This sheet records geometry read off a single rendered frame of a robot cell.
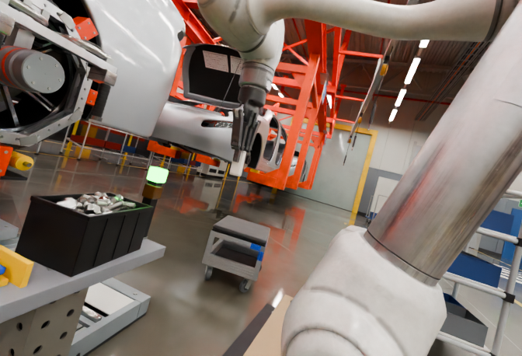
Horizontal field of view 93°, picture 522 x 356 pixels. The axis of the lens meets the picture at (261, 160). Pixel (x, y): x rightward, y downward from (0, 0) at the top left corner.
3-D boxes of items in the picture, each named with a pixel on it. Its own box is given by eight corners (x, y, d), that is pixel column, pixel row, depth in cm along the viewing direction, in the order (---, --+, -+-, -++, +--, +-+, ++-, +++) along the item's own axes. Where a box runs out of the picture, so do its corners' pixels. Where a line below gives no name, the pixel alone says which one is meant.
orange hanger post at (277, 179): (248, 179, 454) (284, 54, 465) (283, 190, 435) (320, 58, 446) (246, 179, 439) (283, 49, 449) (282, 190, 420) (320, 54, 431)
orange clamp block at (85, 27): (71, 41, 107) (87, 33, 112) (84, 43, 105) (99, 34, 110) (60, 24, 102) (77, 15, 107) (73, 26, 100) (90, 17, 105)
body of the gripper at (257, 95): (259, 85, 62) (251, 120, 62) (272, 95, 70) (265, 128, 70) (234, 83, 65) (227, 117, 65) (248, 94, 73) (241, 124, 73)
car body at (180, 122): (235, 165, 836) (248, 120, 843) (287, 179, 785) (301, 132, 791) (115, 133, 361) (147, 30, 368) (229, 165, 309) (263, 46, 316)
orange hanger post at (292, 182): (271, 182, 640) (296, 92, 650) (297, 190, 621) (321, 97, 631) (269, 182, 624) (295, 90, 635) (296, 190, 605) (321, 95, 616)
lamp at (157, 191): (150, 195, 75) (154, 183, 75) (161, 199, 74) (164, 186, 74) (140, 196, 71) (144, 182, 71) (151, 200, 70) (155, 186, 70)
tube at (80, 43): (78, 60, 105) (85, 36, 106) (113, 66, 100) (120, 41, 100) (30, 35, 88) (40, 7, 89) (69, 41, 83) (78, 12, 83)
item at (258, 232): (215, 256, 191) (227, 214, 192) (260, 271, 187) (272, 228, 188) (196, 279, 149) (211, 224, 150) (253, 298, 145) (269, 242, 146)
